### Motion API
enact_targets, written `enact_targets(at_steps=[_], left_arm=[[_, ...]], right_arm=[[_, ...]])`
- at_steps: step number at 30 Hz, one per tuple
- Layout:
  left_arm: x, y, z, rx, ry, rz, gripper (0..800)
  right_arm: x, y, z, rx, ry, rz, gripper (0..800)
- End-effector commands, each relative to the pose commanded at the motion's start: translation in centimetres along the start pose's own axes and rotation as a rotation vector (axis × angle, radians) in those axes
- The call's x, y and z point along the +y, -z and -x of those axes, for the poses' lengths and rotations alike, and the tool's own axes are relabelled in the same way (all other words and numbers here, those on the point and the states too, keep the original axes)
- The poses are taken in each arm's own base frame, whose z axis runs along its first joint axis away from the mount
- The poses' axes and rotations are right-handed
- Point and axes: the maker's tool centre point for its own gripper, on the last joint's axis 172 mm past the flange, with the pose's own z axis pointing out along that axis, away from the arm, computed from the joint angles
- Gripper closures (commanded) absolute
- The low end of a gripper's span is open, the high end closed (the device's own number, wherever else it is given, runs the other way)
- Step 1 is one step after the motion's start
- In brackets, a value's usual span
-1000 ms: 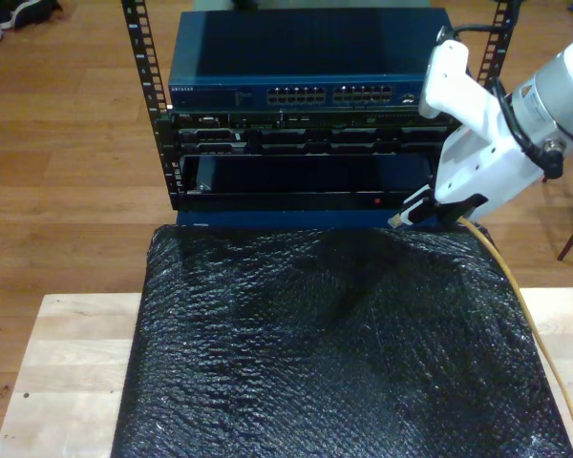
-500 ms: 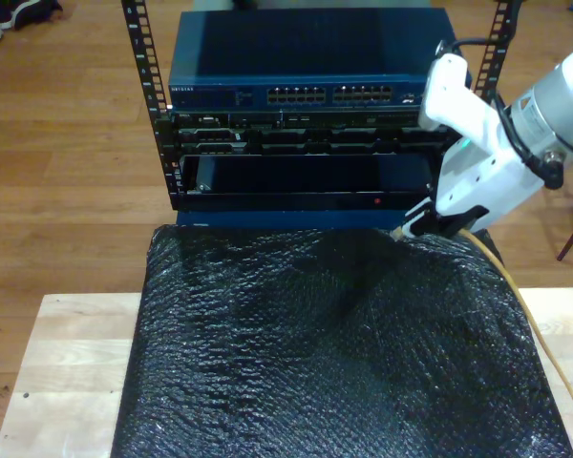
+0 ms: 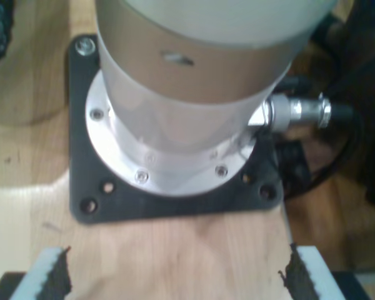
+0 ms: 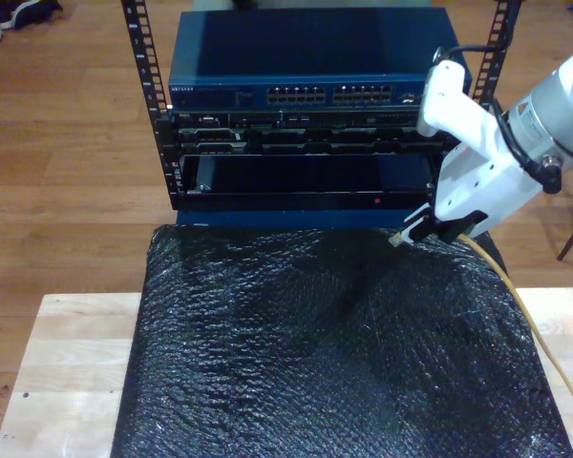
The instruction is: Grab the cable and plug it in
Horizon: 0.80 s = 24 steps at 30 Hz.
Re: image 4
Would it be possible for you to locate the yellow network cable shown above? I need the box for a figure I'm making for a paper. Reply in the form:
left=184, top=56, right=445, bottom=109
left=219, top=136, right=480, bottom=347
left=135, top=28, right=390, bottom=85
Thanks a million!
left=389, top=230, right=573, bottom=445

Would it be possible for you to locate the black rack server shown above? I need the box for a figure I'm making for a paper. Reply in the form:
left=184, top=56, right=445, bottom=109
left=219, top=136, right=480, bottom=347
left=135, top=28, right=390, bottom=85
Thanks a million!
left=171, top=110, right=459, bottom=156

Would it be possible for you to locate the black bubble wrap mat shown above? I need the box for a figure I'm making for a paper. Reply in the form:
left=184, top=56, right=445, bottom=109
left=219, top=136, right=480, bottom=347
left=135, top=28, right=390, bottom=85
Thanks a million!
left=110, top=223, right=573, bottom=458

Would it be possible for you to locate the dark sneaker white sole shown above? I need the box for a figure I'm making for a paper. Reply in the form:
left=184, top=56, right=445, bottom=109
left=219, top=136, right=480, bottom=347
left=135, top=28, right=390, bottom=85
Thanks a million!
left=0, top=0, right=63, bottom=31

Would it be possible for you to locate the black perforated rack post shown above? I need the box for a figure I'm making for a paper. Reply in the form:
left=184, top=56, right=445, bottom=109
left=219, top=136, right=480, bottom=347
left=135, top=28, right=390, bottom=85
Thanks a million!
left=120, top=0, right=185, bottom=212
left=471, top=0, right=524, bottom=114

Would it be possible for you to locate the blue network switch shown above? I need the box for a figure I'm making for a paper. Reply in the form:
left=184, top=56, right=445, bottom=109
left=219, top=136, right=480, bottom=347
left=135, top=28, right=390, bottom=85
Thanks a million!
left=168, top=8, right=474, bottom=114

